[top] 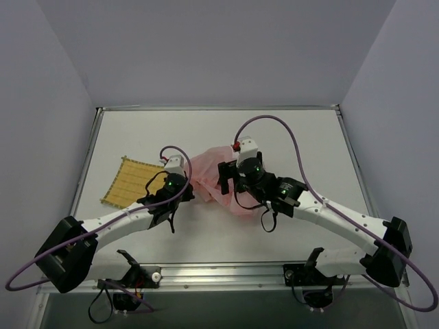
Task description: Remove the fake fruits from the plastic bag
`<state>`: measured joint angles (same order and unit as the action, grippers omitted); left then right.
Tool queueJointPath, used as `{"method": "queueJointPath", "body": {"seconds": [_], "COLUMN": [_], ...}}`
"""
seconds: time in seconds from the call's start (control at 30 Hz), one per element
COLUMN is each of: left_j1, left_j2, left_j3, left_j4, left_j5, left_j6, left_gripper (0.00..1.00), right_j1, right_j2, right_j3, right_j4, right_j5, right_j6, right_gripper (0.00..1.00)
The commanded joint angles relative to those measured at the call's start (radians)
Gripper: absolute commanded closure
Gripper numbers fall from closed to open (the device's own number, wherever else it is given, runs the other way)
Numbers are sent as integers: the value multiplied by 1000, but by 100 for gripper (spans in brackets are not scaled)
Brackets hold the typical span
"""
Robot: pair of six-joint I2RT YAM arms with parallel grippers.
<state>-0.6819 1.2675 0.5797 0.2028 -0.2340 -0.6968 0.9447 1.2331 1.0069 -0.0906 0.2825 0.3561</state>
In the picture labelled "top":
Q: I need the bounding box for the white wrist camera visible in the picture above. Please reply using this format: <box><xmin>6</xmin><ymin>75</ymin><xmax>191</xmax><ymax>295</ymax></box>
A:
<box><xmin>164</xmin><ymin>155</ymin><xmax>185</xmax><ymax>176</ymax></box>
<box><xmin>232</xmin><ymin>136</ymin><xmax>259</xmax><ymax>166</ymax></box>

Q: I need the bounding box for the purple cable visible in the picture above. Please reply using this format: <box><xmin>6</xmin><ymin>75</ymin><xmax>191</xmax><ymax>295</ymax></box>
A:
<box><xmin>5</xmin><ymin>145</ymin><xmax>193</xmax><ymax>291</ymax></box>
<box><xmin>234</xmin><ymin>114</ymin><xmax>439</xmax><ymax>313</ymax></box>

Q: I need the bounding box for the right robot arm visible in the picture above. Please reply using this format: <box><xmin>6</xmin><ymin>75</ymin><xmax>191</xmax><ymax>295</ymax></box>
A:
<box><xmin>217</xmin><ymin>152</ymin><xmax>412</xmax><ymax>287</ymax></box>

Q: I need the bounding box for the yellow bamboo mat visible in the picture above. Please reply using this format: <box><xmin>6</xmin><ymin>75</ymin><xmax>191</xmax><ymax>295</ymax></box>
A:
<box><xmin>100</xmin><ymin>156</ymin><xmax>167</xmax><ymax>209</ymax></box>

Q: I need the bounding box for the pink plastic bag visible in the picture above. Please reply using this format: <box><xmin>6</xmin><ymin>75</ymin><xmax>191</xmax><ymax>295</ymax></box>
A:
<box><xmin>190</xmin><ymin>146</ymin><xmax>258</xmax><ymax>217</ymax></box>

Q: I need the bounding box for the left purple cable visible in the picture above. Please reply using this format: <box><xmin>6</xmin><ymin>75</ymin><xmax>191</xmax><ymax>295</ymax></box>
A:
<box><xmin>5</xmin><ymin>145</ymin><xmax>193</xmax><ymax>291</ymax></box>

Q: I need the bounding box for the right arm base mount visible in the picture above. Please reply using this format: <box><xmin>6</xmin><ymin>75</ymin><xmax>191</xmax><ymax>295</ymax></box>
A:
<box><xmin>283</xmin><ymin>263</ymin><xmax>351</xmax><ymax>313</ymax></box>

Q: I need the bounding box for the aluminium front rail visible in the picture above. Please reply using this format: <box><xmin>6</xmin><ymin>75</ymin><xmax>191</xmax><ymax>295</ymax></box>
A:
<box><xmin>37</xmin><ymin>260</ymin><xmax>410</xmax><ymax>294</ymax></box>

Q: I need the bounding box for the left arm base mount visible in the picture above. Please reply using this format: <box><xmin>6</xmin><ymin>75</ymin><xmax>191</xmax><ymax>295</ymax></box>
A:
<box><xmin>87</xmin><ymin>249</ymin><xmax>162</xmax><ymax>324</ymax></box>

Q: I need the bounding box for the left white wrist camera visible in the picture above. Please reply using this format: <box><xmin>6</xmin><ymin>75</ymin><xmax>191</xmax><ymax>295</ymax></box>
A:
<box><xmin>164</xmin><ymin>155</ymin><xmax>185</xmax><ymax>176</ymax></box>

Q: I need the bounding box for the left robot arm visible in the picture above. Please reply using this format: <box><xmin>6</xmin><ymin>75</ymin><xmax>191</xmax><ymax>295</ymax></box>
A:
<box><xmin>35</xmin><ymin>169</ymin><xmax>194</xmax><ymax>293</ymax></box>

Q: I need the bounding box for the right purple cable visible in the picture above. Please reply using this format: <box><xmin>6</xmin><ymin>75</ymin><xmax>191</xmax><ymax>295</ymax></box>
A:
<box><xmin>234</xmin><ymin>114</ymin><xmax>439</xmax><ymax>313</ymax></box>

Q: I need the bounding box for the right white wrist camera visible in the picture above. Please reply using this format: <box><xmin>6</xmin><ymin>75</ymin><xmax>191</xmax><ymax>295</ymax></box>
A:
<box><xmin>232</xmin><ymin>136</ymin><xmax>259</xmax><ymax>166</ymax></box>

